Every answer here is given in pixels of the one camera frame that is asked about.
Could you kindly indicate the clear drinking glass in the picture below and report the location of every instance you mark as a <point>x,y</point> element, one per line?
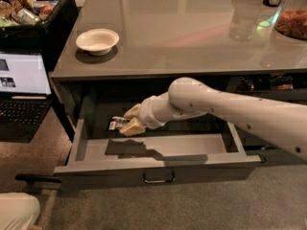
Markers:
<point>244,19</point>

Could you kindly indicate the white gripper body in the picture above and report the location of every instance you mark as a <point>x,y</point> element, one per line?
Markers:
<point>148,113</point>

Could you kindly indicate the grey counter cabinet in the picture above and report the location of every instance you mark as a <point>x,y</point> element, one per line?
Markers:
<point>169,38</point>

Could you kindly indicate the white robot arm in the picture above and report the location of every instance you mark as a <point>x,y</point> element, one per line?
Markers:
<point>281,124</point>

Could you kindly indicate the person's beige knee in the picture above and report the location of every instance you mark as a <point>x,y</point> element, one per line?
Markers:
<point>18,211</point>

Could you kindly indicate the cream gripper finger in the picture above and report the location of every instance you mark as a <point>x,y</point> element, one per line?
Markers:
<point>131,113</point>
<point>132,127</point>

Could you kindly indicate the grey open top drawer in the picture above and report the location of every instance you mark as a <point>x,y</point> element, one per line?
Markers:
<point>198,150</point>

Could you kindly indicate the black bin of snacks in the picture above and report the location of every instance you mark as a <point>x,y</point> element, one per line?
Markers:
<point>37,27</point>

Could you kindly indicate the black rxbar chocolate wrapper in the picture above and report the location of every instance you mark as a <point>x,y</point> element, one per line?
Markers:
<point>117,123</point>

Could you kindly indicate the metal drawer handle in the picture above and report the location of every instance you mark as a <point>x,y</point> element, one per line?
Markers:
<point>151,177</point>

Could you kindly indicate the white paper bowl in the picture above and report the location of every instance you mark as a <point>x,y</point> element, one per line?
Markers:
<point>97,42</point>

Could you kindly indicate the black laptop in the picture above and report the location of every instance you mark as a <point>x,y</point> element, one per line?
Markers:
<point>24,96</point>

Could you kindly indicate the clear jar of snacks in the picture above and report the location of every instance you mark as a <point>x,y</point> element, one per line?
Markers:
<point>292,20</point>

